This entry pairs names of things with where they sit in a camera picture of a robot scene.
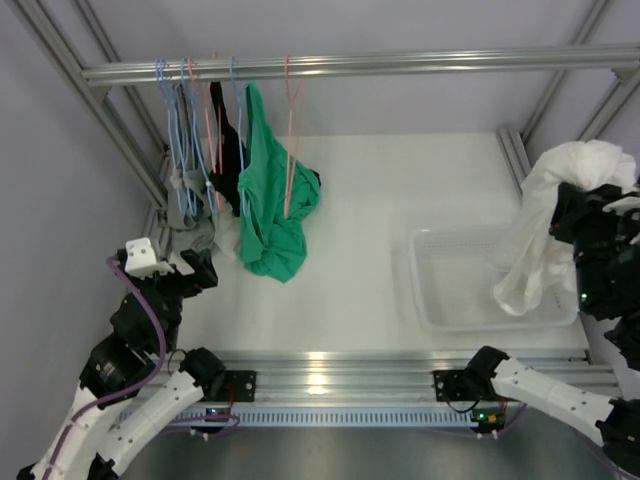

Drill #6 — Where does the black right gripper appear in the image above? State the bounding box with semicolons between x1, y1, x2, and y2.
545;183;640;316

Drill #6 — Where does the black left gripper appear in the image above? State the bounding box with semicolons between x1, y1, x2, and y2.
118;248;217;352

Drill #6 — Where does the white tank top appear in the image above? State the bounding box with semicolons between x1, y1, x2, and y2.
492;139;639;317

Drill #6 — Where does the green shirt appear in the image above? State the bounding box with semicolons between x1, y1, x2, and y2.
238;82;321;283

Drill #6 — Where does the pink wire hanger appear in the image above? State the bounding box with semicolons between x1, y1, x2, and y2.
283;54;305;219

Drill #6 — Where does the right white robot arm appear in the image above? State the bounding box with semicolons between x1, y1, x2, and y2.
461;182;639;476

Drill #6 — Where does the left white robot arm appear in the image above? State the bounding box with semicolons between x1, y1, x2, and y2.
17;244;226;479

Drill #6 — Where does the grey garment on hanger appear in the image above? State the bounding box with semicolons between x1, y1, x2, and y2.
167;170;233;252

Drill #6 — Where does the black garment on hanger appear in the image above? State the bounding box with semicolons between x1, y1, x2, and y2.
209;82;246;217

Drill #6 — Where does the white garment near hangers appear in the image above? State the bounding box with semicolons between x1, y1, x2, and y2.
214;214;241;260

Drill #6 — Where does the white perforated plastic basket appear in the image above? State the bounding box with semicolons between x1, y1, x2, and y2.
408;224;578;332

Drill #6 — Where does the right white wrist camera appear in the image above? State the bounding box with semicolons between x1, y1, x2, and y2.
602;192;640;215

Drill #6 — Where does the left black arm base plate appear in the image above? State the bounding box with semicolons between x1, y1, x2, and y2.
217;370;258;404

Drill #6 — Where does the slotted grey cable duct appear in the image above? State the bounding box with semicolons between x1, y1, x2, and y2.
184;405;479;427

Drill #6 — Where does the aluminium hanging rail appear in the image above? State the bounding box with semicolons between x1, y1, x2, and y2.
81;44;639;87

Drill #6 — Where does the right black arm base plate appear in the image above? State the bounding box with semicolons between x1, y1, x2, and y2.
432;369;478;403

